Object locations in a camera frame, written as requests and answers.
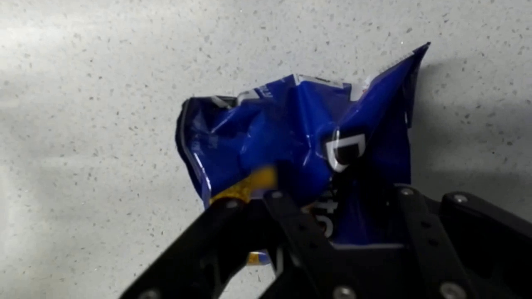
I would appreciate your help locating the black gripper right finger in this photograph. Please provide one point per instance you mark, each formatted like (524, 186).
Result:
(459, 249)

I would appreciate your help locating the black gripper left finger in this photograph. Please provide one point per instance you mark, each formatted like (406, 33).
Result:
(233, 249)

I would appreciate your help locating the blue snack bag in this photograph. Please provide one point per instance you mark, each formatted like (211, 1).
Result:
(288, 138)

